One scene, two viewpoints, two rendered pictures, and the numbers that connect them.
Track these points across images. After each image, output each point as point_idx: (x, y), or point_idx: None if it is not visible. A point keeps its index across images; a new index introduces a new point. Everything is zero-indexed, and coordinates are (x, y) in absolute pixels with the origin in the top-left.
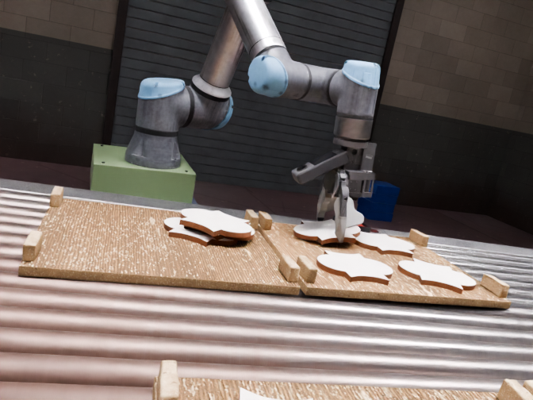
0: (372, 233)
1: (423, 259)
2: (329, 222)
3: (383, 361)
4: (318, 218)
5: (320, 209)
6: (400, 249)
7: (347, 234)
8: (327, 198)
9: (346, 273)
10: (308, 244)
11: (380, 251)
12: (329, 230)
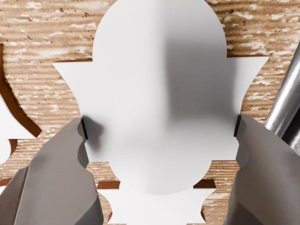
0: (200, 206)
1: (112, 224)
2: (213, 142)
3: None
4: (238, 117)
5: (241, 139)
6: (117, 215)
7: (102, 152)
8: (231, 198)
9: None
10: (90, 22)
11: (105, 185)
12: (141, 117)
